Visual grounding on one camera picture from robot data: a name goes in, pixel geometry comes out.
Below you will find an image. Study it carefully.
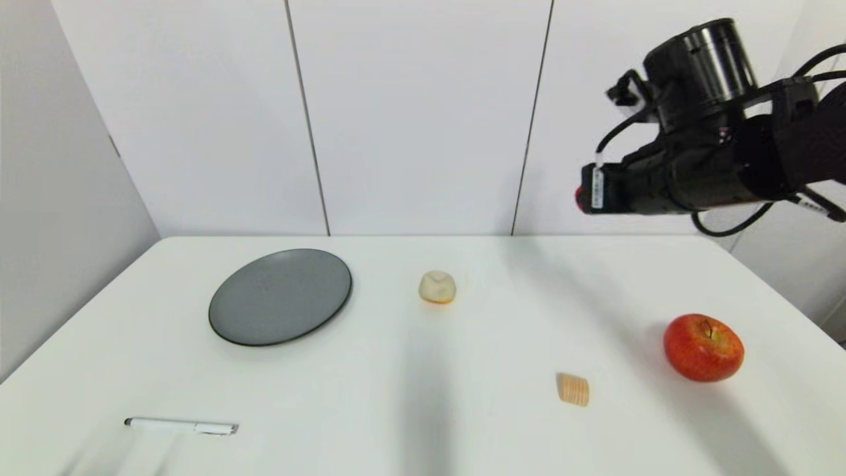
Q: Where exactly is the white pen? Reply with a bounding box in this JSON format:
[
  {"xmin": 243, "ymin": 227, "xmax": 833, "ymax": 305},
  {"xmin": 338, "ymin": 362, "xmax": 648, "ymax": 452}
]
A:
[{"xmin": 124, "ymin": 416, "xmax": 239, "ymax": 436}]

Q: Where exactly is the dark grey round plate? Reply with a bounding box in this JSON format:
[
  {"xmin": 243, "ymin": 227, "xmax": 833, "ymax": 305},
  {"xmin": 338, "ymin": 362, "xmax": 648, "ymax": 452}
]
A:
[{"xmin": 208, "ymin": 249, "xmax": 353, "ymax": 346}]

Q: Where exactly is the braided black camera cable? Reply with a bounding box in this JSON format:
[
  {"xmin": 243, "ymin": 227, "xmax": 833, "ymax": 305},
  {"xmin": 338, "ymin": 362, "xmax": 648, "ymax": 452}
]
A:
[{"xmin": 596, "ymin": 104, "xmax": 656, "ymax": 169}]

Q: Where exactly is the small tan wooden block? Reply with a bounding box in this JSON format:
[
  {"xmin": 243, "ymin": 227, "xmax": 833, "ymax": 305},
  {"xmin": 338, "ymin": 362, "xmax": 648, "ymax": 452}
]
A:
[{"xmin": 557, "ymin": 373, "xmax": 590, "ymax": 407}]

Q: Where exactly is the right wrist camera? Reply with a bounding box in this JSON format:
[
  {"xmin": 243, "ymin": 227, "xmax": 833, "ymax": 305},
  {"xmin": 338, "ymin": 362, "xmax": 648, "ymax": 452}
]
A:
[{"xmin": 607, "ymin": 69, "xmax": 654, "ymax": 108}]

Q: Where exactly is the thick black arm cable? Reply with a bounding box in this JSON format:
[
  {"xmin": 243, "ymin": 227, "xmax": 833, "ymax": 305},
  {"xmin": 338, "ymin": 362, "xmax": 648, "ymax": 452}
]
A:
[{"xmin": 791, "ymin": 42, "xmax": 846, "ymax": 84}]

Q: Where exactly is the cream steamed bun toy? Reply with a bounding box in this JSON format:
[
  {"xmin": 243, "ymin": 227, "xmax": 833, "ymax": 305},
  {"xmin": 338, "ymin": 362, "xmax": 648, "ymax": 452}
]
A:
[{"xmin": 418, "ymin": 270, "xmax": 457, "ymax": 305}]

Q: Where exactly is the thin black white-tagged cable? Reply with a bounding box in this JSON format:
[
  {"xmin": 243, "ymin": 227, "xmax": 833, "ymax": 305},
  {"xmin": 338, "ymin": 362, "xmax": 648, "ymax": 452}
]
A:
[{"xmin": 691, "ymin": 186, "xmax": 846, "ymax": 238}]

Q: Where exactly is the red apple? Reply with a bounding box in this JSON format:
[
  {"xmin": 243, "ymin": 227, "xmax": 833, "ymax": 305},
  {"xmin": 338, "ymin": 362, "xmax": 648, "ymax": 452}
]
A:
[{"xmin": 664, "ymin": 313, "xmax": 746, "ymax": 383}]

